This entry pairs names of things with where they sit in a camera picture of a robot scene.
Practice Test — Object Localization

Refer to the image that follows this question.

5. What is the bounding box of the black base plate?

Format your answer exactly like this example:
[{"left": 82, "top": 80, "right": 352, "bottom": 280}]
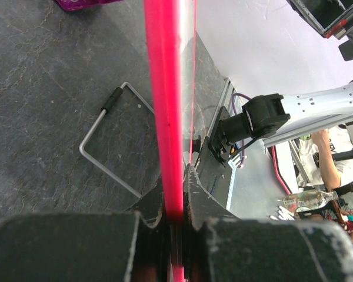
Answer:
[{"left": 195, "top": 137, "right": 231, "bottom": 208}]

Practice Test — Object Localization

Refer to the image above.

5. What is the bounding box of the clear glass bottle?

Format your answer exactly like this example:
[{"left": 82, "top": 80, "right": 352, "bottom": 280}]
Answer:
[{"left": 282, "top": 189, "right": 339, "bottom": 213}]

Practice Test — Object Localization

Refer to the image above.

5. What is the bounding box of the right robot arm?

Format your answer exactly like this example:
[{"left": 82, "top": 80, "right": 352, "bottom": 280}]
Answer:
[{"left": 198, "top": 1, "right": 353, "bottom": 163}]

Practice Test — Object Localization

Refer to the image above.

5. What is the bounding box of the purple snack bag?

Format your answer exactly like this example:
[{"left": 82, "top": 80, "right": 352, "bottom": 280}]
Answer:
[{"left": 56, "top": 0, "right": 121, "bottom": 12}]

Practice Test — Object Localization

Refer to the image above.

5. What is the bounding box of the bystander hand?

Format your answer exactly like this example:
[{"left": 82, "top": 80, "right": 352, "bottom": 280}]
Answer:
[{"left": 311, "top": 129, "right": 329, "bottom": 148}]

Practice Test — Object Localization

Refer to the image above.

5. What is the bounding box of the whiteboard wire stand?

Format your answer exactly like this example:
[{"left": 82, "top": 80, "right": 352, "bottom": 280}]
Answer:
[{"left": 79, "top": 82, "right": 160, "bottom": 199}]

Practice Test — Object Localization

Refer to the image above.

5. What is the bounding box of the pink framed whiteboard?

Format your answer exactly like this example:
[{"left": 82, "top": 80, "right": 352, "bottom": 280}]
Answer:
[{"left": 144, "top": 1, "right": 197, "bottom": 281}]

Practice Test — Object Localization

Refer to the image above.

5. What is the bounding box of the bystander forearm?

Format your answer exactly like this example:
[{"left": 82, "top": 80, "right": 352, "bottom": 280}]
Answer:
[{"left": 317, "top": 142, "right": 341, "bottom": 189}]

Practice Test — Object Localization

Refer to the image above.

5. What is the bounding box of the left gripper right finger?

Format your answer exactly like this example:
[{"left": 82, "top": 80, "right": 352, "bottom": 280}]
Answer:
[{"left": 184, "top": 166, "right": 353, "bottom": 281}]

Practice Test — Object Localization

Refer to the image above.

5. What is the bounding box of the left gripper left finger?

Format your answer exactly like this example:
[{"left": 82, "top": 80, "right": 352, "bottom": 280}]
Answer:
[{"left": 0, "top": 185, "right": 168, "bottom": 281}]

